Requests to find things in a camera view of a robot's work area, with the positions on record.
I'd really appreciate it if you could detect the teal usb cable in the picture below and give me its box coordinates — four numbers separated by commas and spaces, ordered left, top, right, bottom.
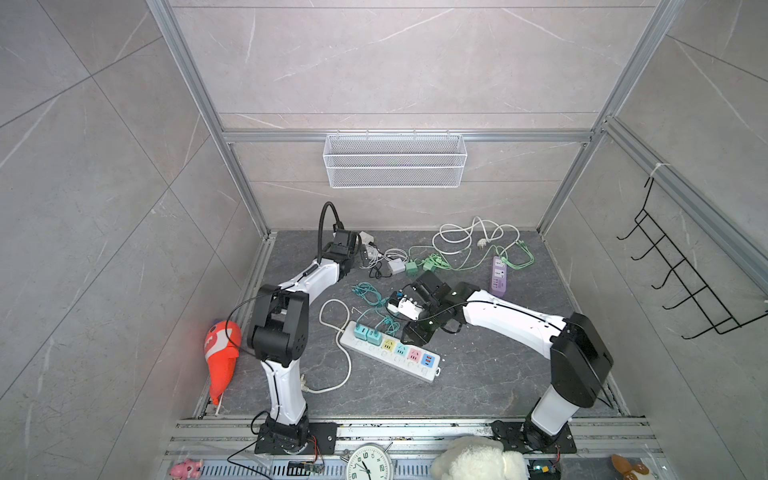
349, 281, 403, 337

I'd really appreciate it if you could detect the white multicolour power strip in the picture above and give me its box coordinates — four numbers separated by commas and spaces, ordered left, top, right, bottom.
340, 322, 441, 383

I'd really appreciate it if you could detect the teal charger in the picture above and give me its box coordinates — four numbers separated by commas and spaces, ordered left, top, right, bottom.
353, 324, 369, 342
366, 329, 383, 346

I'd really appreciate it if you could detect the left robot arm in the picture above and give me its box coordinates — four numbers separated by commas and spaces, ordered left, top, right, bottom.
223, 201, 361, 444

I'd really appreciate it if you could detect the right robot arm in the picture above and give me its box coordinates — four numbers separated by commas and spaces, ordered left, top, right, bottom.
386, 271, 614, 445

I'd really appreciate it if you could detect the white square charger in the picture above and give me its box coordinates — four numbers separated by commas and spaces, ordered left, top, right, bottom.
359, 231, 375, 246

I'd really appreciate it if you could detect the green charger left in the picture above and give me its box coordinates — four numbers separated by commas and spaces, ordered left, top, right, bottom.
405, 261, 419, 276

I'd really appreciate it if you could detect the white charger with label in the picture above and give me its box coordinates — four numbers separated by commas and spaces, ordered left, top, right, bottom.
387, 258, 406, 275

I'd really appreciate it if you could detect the purple power strip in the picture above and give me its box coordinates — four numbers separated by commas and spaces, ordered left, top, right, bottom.
490, 256, 508, 298

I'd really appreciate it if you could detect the red plush toy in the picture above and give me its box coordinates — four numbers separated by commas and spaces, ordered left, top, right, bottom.
203, 320, 242, 407

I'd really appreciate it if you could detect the white plush toy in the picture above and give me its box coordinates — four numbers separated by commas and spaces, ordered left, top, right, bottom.
430, 436, 529, 480

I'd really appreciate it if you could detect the white analog clock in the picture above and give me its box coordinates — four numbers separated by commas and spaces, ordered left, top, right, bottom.
345, 443, 395, 480

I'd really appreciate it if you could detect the brown plush toy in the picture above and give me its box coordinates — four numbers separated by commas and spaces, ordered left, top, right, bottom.
610, 454, 653, 480

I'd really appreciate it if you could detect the pink plush toy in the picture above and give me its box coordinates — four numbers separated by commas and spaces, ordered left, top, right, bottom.
169, 459, 204, 480

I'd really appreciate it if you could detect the white coiled usb cable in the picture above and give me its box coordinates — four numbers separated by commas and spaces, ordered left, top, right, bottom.
359, 244, 409, 270

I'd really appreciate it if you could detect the green thin cable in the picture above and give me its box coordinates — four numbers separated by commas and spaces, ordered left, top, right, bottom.
407, 239, 536, 272

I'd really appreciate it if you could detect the white cable with plug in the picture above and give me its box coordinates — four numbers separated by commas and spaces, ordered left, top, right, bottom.
431, 216, 522, 258

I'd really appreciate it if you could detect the white wire mesh basket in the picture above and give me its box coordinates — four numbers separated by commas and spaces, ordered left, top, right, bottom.
323, 133, 468, 189

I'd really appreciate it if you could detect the white power strip cord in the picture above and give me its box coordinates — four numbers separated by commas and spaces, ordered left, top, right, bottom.
299, 298, 361, 395

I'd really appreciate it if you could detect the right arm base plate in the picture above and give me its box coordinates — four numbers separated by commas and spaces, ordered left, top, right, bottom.
490, 420, 577, 454

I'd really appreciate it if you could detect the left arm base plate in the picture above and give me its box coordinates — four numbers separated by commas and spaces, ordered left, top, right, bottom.
254, 420, 339, 456

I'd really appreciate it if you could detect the black wire hook rack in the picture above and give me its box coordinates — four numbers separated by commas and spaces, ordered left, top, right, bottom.
616, 178, 767, 341

